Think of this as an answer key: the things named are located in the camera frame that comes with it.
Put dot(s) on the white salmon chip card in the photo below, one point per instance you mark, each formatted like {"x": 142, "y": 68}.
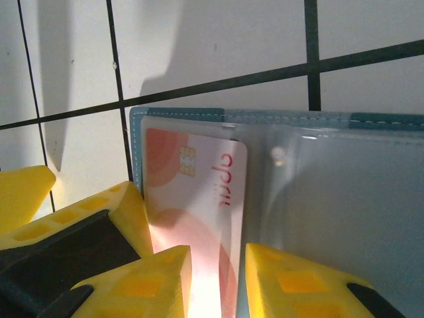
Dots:
{"x": 198, "y": 185}

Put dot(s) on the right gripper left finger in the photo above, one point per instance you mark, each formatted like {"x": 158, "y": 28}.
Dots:
{"x": 142, "y": 288}

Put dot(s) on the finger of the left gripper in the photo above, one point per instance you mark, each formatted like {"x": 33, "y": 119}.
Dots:
{"x": 99, "y": 202}
{"x": 20, "y": 195}

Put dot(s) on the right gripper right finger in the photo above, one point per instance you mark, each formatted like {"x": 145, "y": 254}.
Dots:
{"x": 298, "y": 291}

